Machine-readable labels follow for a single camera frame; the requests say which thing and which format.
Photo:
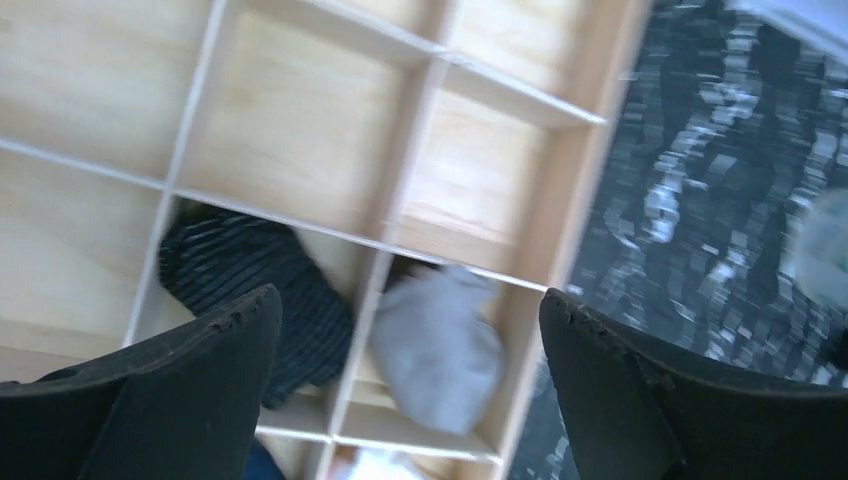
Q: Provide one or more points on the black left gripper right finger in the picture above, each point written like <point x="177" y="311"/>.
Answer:
<point x="637" y="407"/>

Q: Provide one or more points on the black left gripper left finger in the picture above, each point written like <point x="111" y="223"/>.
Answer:
<point x="183" y="404"/>

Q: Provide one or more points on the grey beige underwear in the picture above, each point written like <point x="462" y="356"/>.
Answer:
<point x="438" y="355"/>

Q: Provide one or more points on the rolled blue underwear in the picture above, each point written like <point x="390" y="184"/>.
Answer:
<point x="260" y="465"/>

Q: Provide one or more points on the rolled white underwear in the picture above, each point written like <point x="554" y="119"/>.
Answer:
<point x="373" y="464"/>

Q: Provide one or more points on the clear tape roll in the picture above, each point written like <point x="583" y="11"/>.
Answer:
<point x="820" y="250"/>

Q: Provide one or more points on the wooden compartment tray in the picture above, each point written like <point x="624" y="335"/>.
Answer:
<point x="467" y="132"/>

